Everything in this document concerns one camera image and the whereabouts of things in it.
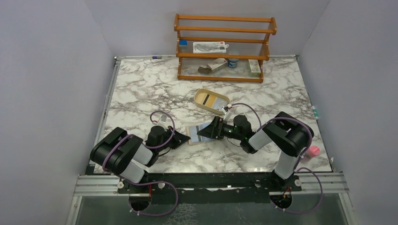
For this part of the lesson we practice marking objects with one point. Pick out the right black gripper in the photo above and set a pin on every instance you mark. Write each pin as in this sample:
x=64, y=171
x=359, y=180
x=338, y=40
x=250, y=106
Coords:
x=214, y=129

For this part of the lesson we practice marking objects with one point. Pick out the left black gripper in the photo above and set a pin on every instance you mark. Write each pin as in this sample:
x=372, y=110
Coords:
x=179, y=138

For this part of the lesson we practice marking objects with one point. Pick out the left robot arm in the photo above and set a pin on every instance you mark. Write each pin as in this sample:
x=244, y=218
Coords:
x=120, y=153

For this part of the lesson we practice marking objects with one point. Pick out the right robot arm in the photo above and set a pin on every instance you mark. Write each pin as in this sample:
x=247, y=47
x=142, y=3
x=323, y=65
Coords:
x=292, y=136

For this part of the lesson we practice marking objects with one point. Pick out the grey cards in tray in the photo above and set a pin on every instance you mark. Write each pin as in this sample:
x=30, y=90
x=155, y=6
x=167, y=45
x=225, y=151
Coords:
x=219, y=103

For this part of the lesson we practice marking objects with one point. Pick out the beige oval tray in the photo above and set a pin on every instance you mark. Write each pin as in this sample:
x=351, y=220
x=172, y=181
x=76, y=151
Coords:
x=212, y=93

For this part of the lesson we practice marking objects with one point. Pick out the white staples box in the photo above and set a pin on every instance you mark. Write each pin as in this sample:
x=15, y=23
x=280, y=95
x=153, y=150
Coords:
x=217, y=64

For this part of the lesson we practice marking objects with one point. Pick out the blue lidded small jar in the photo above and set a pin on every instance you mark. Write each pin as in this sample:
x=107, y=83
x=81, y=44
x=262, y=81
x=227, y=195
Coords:
x=232, y=63

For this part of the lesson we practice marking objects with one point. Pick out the green white small box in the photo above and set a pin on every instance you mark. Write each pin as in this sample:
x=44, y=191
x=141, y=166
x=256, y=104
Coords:
x=254, y=67

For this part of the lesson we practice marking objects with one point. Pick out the orange wooden shelf rack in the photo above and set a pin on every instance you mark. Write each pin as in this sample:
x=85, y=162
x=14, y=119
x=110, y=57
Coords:
x=248, y=38

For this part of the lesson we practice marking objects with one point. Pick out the packaged protractor set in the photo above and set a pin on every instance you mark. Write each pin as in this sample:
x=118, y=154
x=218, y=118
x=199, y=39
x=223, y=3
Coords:
x=210, y=47

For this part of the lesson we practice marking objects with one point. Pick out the blue grey eraser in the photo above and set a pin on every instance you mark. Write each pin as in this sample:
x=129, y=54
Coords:
x=183, y=46

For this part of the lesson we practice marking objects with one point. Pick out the pink cup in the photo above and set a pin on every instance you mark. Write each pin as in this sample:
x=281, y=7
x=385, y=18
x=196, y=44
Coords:
x=312, y=152

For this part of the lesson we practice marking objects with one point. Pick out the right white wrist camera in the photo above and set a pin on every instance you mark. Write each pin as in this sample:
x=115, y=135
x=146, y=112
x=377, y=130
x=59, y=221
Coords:
x=227, y=112

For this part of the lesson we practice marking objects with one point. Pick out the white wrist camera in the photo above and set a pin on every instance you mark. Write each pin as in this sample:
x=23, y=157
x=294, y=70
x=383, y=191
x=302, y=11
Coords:
x=227, y=112
x=162, y=121

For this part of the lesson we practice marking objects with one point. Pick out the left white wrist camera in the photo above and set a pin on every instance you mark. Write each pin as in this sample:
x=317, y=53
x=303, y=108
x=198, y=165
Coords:
x=162, y=121

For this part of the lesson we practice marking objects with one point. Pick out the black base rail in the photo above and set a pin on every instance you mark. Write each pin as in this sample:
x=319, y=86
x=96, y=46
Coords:
x=196, y=188

